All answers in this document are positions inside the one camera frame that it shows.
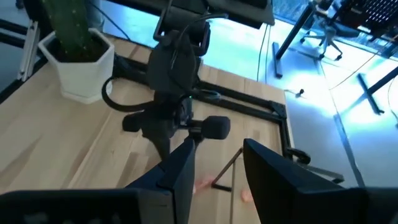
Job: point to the black perforated panel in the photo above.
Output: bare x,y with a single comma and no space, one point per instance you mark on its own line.
370,12

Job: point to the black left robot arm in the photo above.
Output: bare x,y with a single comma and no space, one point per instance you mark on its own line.
174,46

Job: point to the black desk leg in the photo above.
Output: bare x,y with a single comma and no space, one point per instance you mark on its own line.
292,34
371,93

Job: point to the large pink pill bottle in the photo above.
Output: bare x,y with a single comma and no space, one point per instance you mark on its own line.
247,196

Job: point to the silver metal bracket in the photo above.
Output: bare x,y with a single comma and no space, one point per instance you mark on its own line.
29,49

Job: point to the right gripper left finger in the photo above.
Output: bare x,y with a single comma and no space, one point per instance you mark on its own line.
174,180

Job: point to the black frame clamp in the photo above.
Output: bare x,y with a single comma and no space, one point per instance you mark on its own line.
300,155

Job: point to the white office chair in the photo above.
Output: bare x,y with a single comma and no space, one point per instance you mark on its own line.
326,34

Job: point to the black aluminium rail frame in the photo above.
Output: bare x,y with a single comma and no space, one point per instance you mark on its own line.
248,99

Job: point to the small pink pill bottle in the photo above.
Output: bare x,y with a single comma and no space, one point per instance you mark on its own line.
202,183

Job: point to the dark grey desk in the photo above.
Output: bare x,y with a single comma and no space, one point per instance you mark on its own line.
242,9

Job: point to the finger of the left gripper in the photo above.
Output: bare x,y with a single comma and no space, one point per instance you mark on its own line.
161,147

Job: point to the white hexagonal plant pot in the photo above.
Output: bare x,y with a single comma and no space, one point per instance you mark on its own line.
84,74

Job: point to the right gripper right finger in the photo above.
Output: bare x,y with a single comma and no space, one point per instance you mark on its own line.
280,193

